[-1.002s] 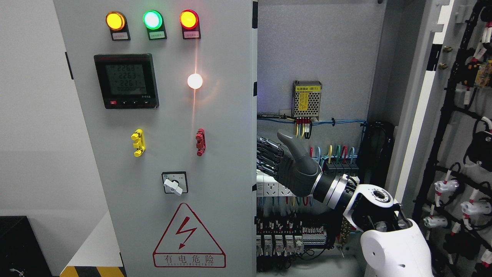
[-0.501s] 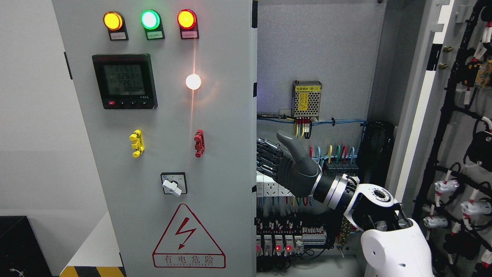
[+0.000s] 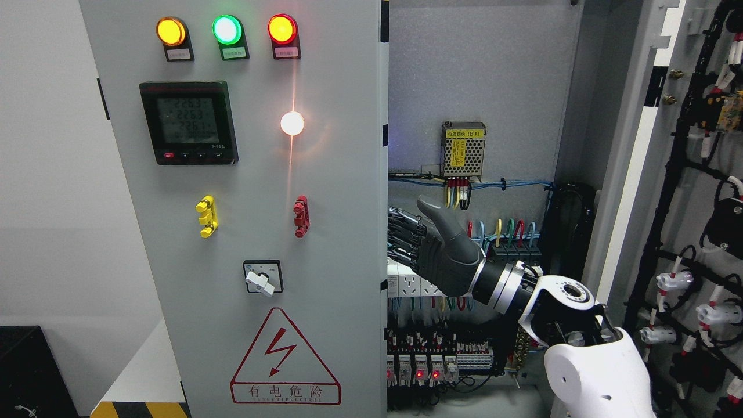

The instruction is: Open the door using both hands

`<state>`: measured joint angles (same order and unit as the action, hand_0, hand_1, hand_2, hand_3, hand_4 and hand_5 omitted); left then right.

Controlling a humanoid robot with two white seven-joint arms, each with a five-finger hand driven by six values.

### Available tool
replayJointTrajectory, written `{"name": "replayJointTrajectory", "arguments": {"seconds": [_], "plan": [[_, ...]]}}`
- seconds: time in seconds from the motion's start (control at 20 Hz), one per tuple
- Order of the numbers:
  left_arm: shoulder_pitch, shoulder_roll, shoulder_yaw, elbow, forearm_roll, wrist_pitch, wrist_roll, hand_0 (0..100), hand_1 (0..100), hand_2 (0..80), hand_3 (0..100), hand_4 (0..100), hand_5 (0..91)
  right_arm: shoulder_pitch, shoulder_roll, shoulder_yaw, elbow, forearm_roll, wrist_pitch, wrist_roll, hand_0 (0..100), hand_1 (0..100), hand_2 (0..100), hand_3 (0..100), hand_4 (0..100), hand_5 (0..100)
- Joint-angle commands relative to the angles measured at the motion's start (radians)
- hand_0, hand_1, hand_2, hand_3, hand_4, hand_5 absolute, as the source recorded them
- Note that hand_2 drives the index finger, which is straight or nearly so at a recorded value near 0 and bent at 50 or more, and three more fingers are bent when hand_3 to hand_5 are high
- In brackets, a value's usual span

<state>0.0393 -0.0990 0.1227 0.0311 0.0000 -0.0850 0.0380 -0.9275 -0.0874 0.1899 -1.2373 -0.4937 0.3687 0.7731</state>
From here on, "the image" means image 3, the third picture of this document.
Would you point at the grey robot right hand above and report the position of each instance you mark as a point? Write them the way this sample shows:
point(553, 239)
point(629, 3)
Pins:
point(435, 246)

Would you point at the grey cabinet door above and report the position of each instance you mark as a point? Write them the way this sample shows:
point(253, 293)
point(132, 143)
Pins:
point(639, 92)
point(311, 126)

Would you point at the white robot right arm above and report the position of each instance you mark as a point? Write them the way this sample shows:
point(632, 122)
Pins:
point(592, 367)

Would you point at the white socket breaker row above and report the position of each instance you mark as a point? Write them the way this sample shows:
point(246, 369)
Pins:
point(402, 282)

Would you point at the black surge protector block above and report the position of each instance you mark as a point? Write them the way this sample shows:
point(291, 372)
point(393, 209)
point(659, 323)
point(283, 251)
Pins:
point(518, 255)

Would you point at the lower relay terminal row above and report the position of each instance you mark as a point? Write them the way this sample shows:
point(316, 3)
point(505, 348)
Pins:
point(433, 357)

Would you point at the metal mesh power supply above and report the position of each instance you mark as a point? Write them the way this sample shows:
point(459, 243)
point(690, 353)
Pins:
point(462, 149)

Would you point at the red high voltage warning sticker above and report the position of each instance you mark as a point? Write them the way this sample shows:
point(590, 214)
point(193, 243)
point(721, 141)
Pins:
point(281, 367)

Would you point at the red indicator lamp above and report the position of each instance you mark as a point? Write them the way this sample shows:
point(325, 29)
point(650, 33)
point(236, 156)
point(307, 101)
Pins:
point(283, 31)

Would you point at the black digital power meter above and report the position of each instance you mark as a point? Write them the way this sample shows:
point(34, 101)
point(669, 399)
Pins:
point(190, 123)

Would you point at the green indicator lamp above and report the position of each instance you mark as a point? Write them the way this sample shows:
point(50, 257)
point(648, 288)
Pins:
point(230, 36)

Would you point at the yellow indicator lamp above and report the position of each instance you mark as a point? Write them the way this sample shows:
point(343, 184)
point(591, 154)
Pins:
point(174, 35)

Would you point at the red terminal post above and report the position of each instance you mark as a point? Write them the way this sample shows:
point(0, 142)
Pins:
point(301, 216)

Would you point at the white rotary selector switch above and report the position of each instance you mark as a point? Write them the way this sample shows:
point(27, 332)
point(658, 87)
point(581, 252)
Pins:
point(263, 277)

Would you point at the yellow terminal post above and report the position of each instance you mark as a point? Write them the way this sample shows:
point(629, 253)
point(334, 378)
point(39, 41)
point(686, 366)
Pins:
point(208, 217)

